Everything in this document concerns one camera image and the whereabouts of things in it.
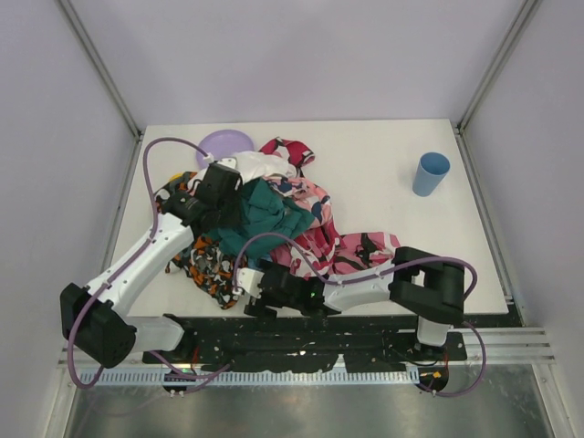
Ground dark green cloth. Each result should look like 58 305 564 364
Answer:
206 179 315 256

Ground light blue cloth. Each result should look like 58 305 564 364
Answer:
246 258 272 271

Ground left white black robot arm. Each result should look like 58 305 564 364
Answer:
59 158 243 369

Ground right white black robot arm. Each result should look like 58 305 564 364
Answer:
235 246 476 348

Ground white cloth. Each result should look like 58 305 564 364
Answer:
232 151 297 183

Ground pink black camo cloth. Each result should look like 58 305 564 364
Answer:
270 223 401 278

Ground orange grey camo cloth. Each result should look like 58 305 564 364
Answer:
154 172 239 310

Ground pink navy camo cloth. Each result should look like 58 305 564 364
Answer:
265 175 333 228

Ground red pink camo cloth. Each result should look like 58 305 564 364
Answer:
259 137 315 172

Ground purple plastic plate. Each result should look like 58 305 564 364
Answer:
198 130 255 160

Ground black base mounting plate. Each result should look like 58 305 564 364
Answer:
162 316 467 373

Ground blue plastic cup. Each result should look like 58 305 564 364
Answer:
412 152 451 197

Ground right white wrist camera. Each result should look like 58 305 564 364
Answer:
233 267 264 298

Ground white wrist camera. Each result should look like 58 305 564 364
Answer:
233 267 264 298
207 157 237 171

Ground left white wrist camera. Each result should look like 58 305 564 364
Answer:
207 157 237 171

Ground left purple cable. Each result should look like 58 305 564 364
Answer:
67 137 211 389

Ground purple cable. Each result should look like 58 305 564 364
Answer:
232 232 489 396
67 137 211 389

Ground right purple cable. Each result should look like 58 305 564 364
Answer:
232 232 489 396

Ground white slotted cable duct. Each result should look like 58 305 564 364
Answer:
96 367 419 387

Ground left aluminium frame post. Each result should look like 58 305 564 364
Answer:
55 0 142 140

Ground aluminium frame post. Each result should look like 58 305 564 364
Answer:
55 0 142 140
454 0 542 136

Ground right aluminium frame post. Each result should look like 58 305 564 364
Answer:
454 0 542 136

